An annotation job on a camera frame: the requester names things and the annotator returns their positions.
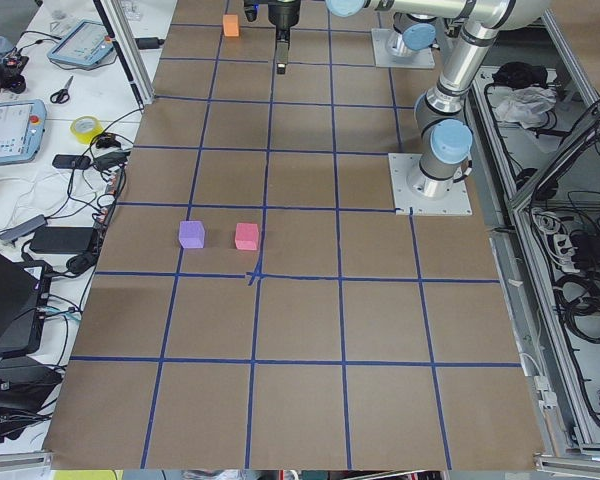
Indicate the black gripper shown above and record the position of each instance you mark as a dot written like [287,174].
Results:
[283,13]

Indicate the orange foam block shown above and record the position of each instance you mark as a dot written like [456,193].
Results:
[231,26]

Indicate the black power adapter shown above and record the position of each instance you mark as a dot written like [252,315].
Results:
[149,43]

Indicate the far teach pendant tablet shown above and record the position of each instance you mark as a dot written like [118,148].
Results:
[84,47]

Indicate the teach pendant tablet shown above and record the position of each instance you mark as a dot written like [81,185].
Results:
[84,47]
[21,130]

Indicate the pink foam block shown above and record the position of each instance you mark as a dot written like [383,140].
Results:
[247,236]

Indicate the yellow tape roll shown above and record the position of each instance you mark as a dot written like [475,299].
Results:
[86,128]

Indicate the purple foam block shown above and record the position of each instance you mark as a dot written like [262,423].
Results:
[191,234]

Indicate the crumpled white cloth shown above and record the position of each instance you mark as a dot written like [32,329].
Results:
[528,107]

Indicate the near teach pendant tablet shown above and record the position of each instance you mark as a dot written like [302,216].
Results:
[21,130]

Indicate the large black power brick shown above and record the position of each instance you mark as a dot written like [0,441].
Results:
[61,240]

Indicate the black laptop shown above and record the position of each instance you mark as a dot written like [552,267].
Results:
[24,288]

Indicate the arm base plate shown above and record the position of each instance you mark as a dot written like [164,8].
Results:
[416,194]
[420,60]

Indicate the aluminium frame post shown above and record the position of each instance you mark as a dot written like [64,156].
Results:
[119,31]

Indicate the black handled scissors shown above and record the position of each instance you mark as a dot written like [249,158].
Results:
[62,95]

